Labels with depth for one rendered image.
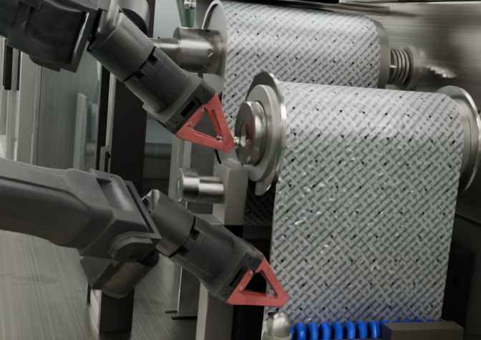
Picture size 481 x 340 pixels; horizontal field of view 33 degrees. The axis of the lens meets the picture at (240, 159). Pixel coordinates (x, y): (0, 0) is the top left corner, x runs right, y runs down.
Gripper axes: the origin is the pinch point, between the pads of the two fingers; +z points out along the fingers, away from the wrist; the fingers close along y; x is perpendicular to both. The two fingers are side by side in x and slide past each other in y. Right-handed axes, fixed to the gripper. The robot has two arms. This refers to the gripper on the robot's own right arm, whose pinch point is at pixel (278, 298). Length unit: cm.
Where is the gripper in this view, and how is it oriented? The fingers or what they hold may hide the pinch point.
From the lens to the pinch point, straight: 96.2
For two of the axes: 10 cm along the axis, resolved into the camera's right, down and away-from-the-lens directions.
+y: 3.1, 1.7, -9.4
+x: 5.6, -8.3, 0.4
